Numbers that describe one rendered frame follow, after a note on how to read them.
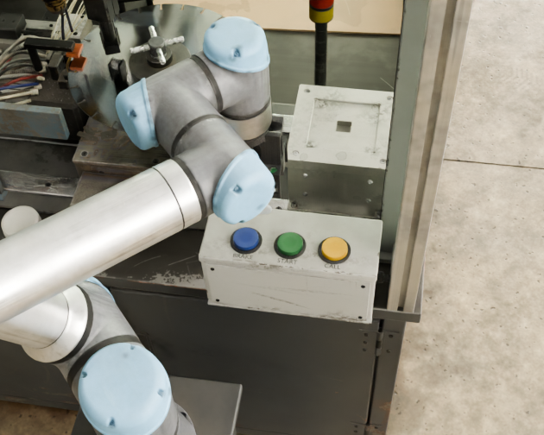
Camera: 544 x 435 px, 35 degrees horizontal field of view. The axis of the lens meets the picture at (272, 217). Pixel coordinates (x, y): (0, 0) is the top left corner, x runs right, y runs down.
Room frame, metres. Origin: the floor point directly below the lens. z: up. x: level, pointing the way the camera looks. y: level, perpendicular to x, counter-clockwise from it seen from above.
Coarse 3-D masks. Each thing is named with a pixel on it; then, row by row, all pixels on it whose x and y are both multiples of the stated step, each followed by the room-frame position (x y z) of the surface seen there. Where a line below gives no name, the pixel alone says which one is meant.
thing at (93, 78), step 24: (120, 24) 1.24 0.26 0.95; (144, 24) 1.24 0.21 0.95; (168, 24) 1.24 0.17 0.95; (192, 24) 1.23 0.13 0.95; (96, 48) 1.18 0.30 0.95; (120, 48) 1.18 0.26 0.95; (192, 48) 1.17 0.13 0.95; (72, 72) 1.12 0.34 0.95; (96, 72) 1.12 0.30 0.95; (120, 72) 1.11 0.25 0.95; (96, 96) 1.06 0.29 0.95; (96, 120) 1.00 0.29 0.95
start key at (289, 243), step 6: (282, 234) 0.77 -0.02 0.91; (288, 234) 0.77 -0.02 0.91; (294, 234) 0.77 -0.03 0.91; (282, 240) 0.76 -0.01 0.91; (288, 240) 0.76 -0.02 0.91; (294, 240) 0.76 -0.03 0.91; (300, 240) 0.76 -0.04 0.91; (282, 246) 0.75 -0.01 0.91; (288, 246) 0.75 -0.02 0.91; (294, 246) 0.75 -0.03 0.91; (300, 246) 0.75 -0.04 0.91; (282, 252) 0.74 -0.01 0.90; (288, 252) 0.74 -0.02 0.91; (294, 252) 0.74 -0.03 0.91
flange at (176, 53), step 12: (168, 48) 1.14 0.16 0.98; (180, 48) 1.16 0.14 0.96; (132, 60) 1.13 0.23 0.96; (144, 60) 1.13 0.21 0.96; (156, 60) 1.11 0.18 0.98; (168, 60) 1.12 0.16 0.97; (180, 60) 1.12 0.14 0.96; (132, 72) 1.10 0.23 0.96; (144, 72) 1.10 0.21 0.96; (156, 72) 1.10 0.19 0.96
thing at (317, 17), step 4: (312, 8) 1.20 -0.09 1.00; (332, 8) 1.20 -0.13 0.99; (312, 12) 1.20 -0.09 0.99; (316, 12) 1.19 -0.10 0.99; (320, 12) 1.19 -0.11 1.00; (324, 12) 1.19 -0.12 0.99; (328, 12) 1.19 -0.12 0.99; (332, 12) 1.20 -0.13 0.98; (312, 16) 1.20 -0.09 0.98; (316, 16) 1.19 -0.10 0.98; (320, 16) 1.19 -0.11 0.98; (324, 16) 1.19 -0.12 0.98; (328, 16) 1.19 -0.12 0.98; (332, 16) 1.20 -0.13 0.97; (312, 20) 1.20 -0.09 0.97; (316, 20) 1.19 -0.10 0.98; (320, 20) 1.19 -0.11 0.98; (324, 20) 1.19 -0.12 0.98; (328, 20) 1.19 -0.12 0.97
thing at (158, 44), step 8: (152, 32) 1.16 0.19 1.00; (152, 40) 1.13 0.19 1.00; (160, 40) 1.13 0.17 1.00; (168, 40) 1.14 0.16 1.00; (176, 40) 1.14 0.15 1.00; (136, 48) 1.12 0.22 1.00; (144, 48) 1.12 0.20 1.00; (152, 48) 1.12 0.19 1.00; (160, 48) 1.12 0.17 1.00; (152, 56) 1.12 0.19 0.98; (160, 56) 1.10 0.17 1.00
